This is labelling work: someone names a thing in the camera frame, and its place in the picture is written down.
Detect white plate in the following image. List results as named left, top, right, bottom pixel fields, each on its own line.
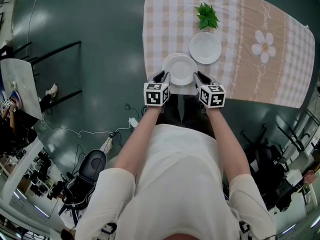
left=189, top=31, right=223, bottom=65
left=161, top=56, right=198, bottom=87
left=163, top=52, right=191, bottom=63

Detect white floor cable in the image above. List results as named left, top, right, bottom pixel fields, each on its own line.
left=39, top=118, right=133, bottom=139

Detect pink dish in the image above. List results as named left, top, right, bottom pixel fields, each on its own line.
left=9, top=90, right=23, bottom=107

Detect black white strap buckle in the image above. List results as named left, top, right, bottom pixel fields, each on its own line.
left=238, top=220, right=252, bottom=234
left=101, top=222, right=118, bottom=235

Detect person's dark trousers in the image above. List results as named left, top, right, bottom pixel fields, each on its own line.
left=158, top=93, right=216, bottom=137

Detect white marble table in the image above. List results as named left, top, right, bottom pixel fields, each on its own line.
left=0, top=40, right=83, bottom=121

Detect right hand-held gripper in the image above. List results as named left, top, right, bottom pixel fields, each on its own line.
left=192, top=71, right=227, bottom=109

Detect checked floral tablecloth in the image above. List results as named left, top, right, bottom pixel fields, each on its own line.
left=141, top=0, right=316, bottom=109

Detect person's left forearm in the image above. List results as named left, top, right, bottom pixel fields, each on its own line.
left=113, top=105, right=163, bottom=182

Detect black office chair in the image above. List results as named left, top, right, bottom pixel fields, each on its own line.
left=241, top=123, right=296, bottom=212

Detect person's right forearm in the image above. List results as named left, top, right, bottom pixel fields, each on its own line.
left=204, top=106, right=252, bottom=182

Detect person's white shirt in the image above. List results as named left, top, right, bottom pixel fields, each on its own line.
left=74, top=123, right=277, bottom=240

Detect small green potted plant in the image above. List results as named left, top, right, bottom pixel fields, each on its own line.
left=194, top=2, right=221, bottom=31

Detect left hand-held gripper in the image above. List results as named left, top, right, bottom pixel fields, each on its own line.
left=143, top=70, right=173, bottom=107

